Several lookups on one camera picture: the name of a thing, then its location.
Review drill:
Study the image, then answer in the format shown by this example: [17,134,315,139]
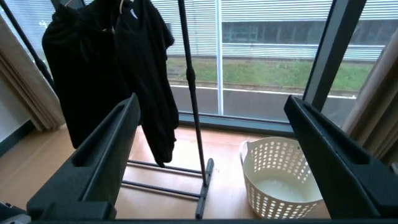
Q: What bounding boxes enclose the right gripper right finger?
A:
[284,95,398,219]

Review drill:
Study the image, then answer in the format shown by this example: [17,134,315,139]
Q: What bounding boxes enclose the white laundry basket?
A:
[238,136,325,220]

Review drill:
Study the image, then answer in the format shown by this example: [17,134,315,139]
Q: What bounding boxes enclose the window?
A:
[0,0,398,138]

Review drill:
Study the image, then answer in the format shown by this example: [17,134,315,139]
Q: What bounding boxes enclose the black garment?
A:
[114,0,180,169]

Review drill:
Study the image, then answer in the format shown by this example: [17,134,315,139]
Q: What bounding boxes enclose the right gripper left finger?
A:
[26,92,141,220]

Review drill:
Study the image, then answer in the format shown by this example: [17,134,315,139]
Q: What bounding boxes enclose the black shorts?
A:
[42,0,133,149]

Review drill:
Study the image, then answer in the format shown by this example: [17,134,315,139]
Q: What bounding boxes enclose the black clothes rack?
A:
[0,0,215,220]

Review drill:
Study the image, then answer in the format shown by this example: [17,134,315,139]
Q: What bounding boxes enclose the beige curtain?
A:
[341,29,398,167]
[0,14,67,132]

